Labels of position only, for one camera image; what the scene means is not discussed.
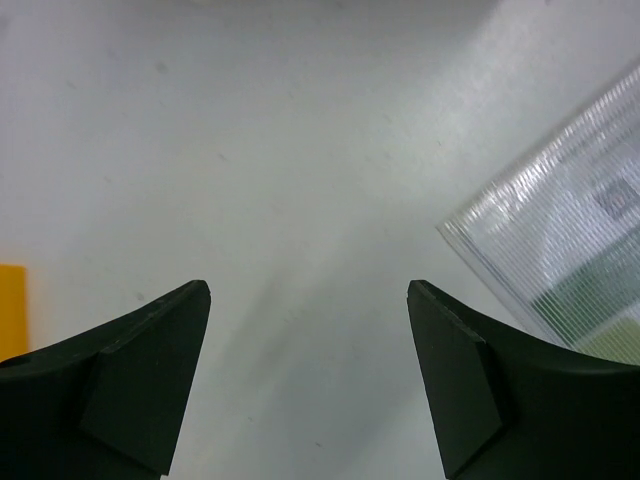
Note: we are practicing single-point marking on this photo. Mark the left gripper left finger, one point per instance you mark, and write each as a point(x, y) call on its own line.
point(107, 403)

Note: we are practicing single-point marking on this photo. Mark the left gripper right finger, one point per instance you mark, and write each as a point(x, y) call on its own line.
point(507, 405)

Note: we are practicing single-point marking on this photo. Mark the yellow plastic folder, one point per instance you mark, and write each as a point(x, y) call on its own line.
point(14, 334)

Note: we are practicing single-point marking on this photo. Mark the clear document folder with paper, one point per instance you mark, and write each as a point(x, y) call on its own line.
point(555, 236)

